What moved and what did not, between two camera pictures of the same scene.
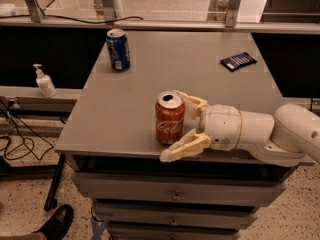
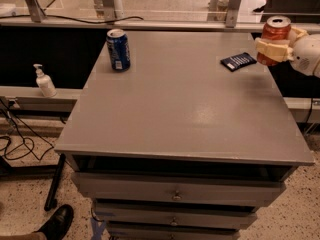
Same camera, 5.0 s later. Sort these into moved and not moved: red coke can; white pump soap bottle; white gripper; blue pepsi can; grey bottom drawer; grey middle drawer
Moved: white gripper; red coke can
Not moved: grey middle drawer; blue pepsi can; grey bottom drawer; white pump soap bottle
